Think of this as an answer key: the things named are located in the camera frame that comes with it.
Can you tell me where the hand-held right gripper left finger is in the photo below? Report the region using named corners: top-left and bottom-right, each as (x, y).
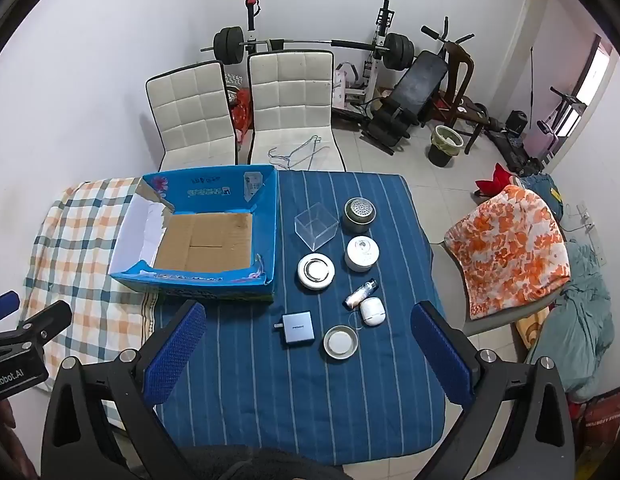
top-left (41, 301), bottom-right (207, 480)

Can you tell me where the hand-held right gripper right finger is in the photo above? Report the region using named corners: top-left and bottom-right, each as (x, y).
top-left (412, 301), bottom-right (575, 480)

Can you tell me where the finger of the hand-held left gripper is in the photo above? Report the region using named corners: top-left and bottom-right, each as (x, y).
top-left (0, 301), bottom-right (72, 356)
top-left (0, 290), bottom-right (20, 320)

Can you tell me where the blue cardboard box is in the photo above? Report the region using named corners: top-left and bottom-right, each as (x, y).
top-left (109, 164), bottom-right (279, 305)

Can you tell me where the grey charger adapter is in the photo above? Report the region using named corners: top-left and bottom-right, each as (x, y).
top-left (275, 312), bottom-right (315, 347)

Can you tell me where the white round jar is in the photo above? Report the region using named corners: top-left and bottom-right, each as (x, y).
top-left (345, 235), bottom-right (381, 273)

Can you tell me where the white and black round case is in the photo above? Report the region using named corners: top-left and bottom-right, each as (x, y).
top-left (297, 253), bottom-right (335, 292)

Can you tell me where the grey round metal tin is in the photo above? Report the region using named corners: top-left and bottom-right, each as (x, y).
top-left (343, 197), bottom-right (378, 235)

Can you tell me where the clear plastic box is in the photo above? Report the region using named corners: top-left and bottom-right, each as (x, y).
top-left (295, 203), bottom-right (339, 252)

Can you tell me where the white oval case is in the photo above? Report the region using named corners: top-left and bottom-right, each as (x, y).
top-left (360, 297), bottom-right (387, 329)

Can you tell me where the orange and green checked cloth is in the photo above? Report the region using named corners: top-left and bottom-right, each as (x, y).
top-left (20, 176), bottom-right (163, 431)

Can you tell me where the yellow patterned cloth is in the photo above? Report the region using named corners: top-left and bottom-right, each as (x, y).
top-left (514, 310), bottom-right (550, 356)

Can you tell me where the blue striped tablecloth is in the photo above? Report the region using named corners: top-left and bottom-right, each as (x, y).
top-left (150, 170), bottom-right (447, 466)

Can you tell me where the orange floral cloth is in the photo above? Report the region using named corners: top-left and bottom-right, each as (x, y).
top-left (446, 185), bottom-right (571, 320)

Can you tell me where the teal blanket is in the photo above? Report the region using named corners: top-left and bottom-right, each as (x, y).
top-left (527, 242), bottom-right (615, 393)

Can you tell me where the red printed bag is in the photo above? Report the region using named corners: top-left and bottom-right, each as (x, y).
top-left (570, 392), bottom-right (620, 461)

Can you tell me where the red cloth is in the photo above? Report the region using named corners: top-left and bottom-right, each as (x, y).
top-left (472, 162), bottom-right (513, 198)

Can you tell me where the dark blue garment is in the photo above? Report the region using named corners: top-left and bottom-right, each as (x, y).
top-left (520, 172), bottom-right (563, 221)

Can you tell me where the black trash bin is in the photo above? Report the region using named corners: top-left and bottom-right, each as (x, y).
top-left (428, 125), bottom-right (465, 167)

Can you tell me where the black floor exercise equipment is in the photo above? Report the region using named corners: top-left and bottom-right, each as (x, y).
top-left (482, 110), bottom-right (543, 176)

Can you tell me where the white quilted chair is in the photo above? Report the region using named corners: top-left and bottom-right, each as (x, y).
top-left (247, 50), bottom-right (347, 173)
top-left (145, 60), bottom-right (239, 173)

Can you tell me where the red plastic bag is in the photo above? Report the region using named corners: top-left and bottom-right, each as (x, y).
top-left (229, 87), bottom-right (253, 133)

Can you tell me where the black weight bench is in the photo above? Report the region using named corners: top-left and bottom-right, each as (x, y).
top-left (360, 50), bottom-right (449, 156)

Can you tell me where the brown wooden chair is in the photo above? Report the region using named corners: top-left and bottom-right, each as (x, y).
top-left (437, 40), bottom-right (490, 156)

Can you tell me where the black barbell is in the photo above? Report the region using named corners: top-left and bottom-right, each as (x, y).
top-left (200, 25), bottom-right (415, 71)

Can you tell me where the white wire clothes hanger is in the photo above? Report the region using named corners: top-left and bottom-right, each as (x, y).
top-left (266, 135), bottom-right (323, 168)

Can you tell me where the blue wire clothes hanger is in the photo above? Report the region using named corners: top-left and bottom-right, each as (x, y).
top-left (290, 137), bottom-right (341, 171)

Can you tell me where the black handlebar exercise machine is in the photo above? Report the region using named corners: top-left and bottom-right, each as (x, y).
top-left (422, 16), bottom-right (475, 47)

